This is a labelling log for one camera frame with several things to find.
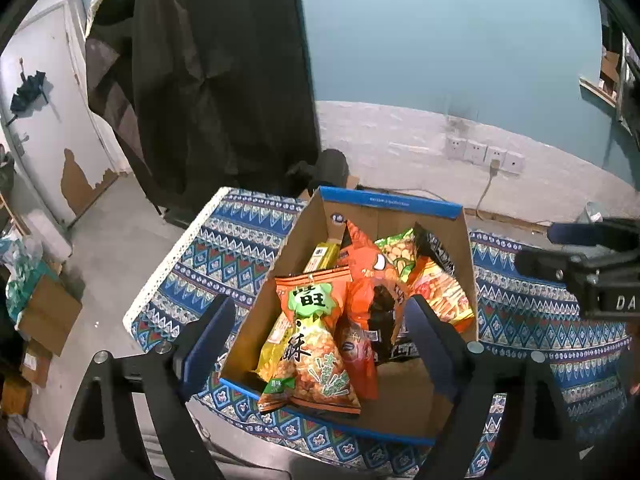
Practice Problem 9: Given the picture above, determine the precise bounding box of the grey waste bin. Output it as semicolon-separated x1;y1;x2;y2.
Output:
576;202;608;224

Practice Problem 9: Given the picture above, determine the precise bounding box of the yellow biscuit pack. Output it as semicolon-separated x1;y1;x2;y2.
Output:
304;242;340;273

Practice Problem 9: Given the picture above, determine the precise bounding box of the black noodle snack bag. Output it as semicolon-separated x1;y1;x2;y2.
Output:
413;222;456;276

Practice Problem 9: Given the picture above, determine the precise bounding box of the grey power cable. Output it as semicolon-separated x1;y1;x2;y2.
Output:
359;159;501;221

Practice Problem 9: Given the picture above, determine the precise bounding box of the blue cardboard box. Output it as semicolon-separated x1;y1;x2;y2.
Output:
221;187;477;444

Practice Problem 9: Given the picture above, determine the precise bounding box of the orange cartoon chips bag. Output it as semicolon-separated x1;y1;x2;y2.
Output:
337;220;406;362

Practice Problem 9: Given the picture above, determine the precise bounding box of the orange green pea snack bag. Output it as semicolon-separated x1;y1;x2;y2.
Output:
258;266;361;416

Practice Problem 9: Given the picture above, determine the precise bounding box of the dark hanging curtain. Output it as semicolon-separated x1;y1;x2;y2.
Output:
86;0;320;214

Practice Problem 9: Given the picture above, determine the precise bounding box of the white wall socket strip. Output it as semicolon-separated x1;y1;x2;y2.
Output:
444;136;525;174

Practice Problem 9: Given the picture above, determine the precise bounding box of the red orange snack bag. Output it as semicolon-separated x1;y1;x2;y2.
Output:
335;316;378;401

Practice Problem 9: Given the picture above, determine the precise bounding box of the green bean chips bag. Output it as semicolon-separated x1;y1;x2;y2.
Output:
374;228;416;283

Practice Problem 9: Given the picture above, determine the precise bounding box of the black device on box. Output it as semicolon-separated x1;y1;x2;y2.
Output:
286;148;349;195

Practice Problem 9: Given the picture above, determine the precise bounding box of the patterned blue tablecloth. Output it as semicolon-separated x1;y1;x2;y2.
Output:
122;188;628;478

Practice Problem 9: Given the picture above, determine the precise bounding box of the orange noodle snack bag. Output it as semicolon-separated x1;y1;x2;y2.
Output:
408;256;475;334

